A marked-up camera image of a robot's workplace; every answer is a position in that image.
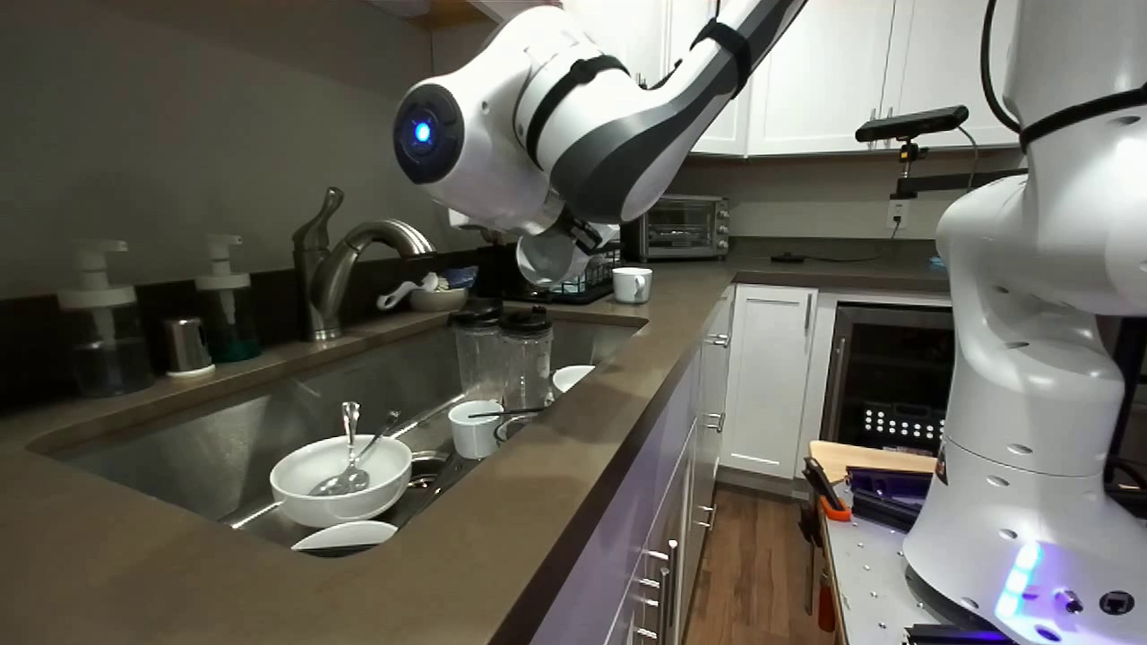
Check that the silver toaster oven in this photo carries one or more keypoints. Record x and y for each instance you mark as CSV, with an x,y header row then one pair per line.
x,y
687,228

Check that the white lower cabinet door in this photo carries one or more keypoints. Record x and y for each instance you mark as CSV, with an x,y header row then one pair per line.
x,y
771,383

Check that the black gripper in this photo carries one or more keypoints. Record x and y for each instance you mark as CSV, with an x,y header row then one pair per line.
x,y
596,237

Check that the robot cart table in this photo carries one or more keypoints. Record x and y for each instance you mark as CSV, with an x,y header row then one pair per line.
x,y
873,585

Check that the black aluminium rail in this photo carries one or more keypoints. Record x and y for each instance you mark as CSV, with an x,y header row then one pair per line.
x,y
890,496

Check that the black orange clamp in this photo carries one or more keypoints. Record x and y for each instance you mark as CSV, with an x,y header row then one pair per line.
x,y
830,490

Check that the green soap dispenser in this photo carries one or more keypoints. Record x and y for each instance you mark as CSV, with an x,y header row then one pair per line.
x,y
228,324

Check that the lavender drawer stack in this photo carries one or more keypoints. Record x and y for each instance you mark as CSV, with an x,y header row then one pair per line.
x,y
707,467

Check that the small bowl with sponge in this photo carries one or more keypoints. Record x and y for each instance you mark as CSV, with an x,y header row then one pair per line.
x,y
431,296

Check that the soap dispenser bottle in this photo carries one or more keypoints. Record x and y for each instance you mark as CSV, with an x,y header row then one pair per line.
x,y
188,347

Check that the white wall outlet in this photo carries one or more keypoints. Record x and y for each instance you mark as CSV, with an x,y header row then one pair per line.
x,y
896,218

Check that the black dish rack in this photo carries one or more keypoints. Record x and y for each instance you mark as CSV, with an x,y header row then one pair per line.
x,y
602,285

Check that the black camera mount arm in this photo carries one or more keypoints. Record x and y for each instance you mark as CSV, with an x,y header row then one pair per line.
x,y
953,180

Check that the clear soap dispenser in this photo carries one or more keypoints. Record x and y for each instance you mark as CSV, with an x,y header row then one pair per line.
x,y
105,347

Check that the white plate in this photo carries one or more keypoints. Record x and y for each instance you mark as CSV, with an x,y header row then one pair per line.
x,y
574,379
344,541

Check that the white upper cabinet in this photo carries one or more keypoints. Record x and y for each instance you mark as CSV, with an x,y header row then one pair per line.
x,y
860,74

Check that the stainless steel sink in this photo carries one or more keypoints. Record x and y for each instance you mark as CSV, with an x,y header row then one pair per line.
x,y
191,453

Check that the metal utensil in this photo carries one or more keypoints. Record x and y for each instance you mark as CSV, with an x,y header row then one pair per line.
x,y
349,418
356,481

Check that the wooden board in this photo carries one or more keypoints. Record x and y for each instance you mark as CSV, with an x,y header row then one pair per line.
x,y
873,457

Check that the white bowl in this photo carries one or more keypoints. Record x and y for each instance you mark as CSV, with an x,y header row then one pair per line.
x,y
341,506

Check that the clear jar black lid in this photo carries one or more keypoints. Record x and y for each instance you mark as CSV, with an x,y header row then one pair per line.
x,y
525,361
475,354

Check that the black stereo camera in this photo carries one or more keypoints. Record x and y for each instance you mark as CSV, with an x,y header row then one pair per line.
x,y
916,123

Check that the brushed metal faucet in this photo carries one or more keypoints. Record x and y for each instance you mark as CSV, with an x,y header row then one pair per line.
x,y
327,289

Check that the black beverage cooler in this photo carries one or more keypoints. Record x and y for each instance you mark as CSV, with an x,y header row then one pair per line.
x,y
890,379

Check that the small white ramekin cup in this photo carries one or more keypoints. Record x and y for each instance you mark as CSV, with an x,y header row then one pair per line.
x,y
469,439

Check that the lavender cabinet door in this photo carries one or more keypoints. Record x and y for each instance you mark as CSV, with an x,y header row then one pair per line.
x,y
681,524
621,631

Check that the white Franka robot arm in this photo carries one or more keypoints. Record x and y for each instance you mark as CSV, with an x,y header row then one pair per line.
x,y
1039,361

